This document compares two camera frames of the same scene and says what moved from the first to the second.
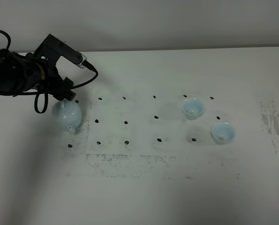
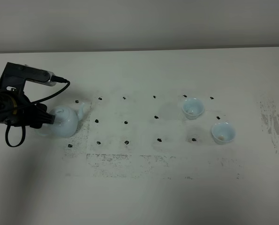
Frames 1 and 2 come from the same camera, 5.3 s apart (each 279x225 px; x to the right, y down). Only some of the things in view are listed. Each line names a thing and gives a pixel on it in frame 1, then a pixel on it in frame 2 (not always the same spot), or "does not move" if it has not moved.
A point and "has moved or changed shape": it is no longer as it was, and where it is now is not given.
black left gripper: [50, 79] to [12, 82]
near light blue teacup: [222, 132] does not move
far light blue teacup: [192, 108] does not move
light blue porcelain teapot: [67, 114] has moved or changed shape
